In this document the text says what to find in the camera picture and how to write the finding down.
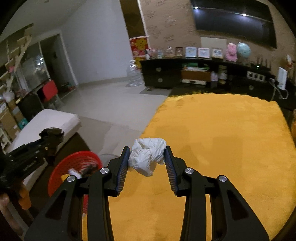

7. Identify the clear water jug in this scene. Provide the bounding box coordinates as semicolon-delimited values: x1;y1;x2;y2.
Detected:
126;60;144;87

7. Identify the black tv cabinet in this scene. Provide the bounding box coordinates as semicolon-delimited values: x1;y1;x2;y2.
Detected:
140;58;295;110

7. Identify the black plastic bag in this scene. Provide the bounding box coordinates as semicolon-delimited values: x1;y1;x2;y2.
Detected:
39;127;64;157

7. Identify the red stool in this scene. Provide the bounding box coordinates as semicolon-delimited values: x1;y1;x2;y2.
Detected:
42;80;58;102

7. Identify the white cushioned bench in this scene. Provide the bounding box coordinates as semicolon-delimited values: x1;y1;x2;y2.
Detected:
5;108;82;190

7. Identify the light blue globe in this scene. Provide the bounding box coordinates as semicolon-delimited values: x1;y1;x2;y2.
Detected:
236;42;251;58

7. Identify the pink plush toy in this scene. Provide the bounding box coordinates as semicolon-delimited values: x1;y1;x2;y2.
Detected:
225;43;238;62

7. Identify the wall television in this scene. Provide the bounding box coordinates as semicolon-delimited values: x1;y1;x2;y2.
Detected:
191;0;277;49

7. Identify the red plastic basket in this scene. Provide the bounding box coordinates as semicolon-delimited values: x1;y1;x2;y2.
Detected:
47;151;103;214

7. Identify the yellow tablecloth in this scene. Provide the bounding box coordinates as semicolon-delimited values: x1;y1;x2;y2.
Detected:
60;93;296;241

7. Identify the white router box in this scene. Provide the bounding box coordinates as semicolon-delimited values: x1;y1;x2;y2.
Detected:
277;67;287;90

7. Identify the white paper towel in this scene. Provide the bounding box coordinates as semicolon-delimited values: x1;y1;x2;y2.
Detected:
128;138;167;177

